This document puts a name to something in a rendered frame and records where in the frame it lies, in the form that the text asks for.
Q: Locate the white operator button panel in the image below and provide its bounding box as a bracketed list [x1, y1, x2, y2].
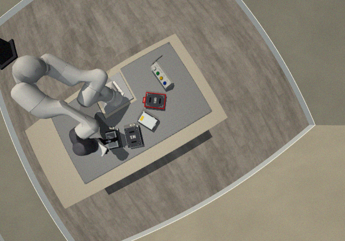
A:
[150, 55, 174, 90]

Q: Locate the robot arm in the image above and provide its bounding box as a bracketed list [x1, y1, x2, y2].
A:
[11, 54, 124, 157]

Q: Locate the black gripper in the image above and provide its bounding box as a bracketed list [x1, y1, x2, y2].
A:
[98, 137, 118, 145]

